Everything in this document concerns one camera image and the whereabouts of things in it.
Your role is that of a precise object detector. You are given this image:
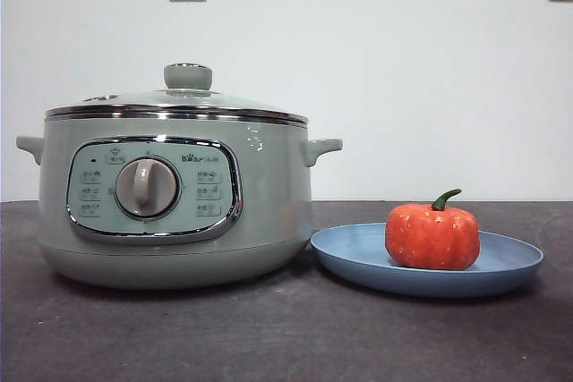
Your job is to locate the glass lid with green knob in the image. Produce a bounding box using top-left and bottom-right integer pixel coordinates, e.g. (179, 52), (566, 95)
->
(44, 62), (310, 126)

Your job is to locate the orange pumpkin with green stem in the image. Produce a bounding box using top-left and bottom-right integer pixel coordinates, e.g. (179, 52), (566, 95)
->
(384, 188), (482, 271)

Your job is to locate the pale green electric steamer pot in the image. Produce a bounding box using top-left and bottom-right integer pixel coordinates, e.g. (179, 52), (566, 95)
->
(16, 111), (344, 289)

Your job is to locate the blue round plate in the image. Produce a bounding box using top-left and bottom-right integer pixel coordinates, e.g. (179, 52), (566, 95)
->
(310, 222), (546, 299)

